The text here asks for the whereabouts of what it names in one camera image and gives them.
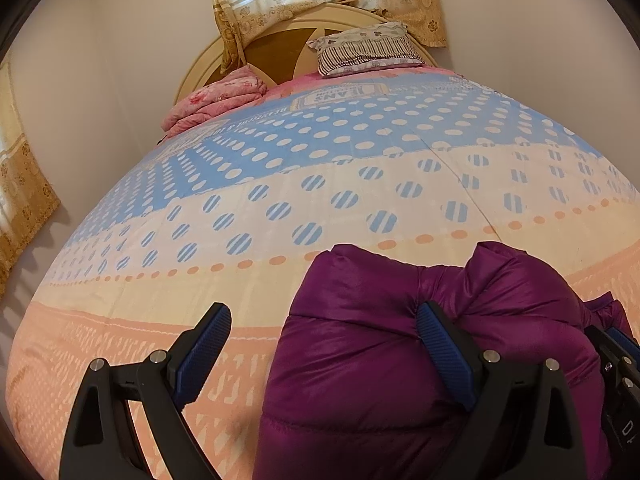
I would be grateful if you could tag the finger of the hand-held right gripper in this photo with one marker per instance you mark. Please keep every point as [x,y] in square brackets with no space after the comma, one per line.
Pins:
[612,340]

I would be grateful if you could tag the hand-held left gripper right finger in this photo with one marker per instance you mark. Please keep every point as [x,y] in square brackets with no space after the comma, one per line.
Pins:
[445,355]

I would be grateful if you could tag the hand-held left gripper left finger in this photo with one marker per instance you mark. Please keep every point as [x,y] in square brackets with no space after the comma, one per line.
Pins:
[202,355]

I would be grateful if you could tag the purple puffer jacket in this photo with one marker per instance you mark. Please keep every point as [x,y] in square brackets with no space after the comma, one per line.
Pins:
[360,360]

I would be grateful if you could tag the polka dot bed sheet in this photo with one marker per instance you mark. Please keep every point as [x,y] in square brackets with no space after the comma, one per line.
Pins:
[300,170]

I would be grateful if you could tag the beige floral curtain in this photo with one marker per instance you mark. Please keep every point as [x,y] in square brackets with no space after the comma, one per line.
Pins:
[240,15]
[25,195]

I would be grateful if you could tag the pink folded quilt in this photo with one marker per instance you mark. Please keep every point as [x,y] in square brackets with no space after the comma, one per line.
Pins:
[215,100]

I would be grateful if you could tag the striped patterned pillow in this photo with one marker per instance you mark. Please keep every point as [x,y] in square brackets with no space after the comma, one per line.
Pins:
[360,50]

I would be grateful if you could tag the cream wooden headboard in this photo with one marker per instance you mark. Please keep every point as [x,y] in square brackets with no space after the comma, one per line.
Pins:
[280,47]

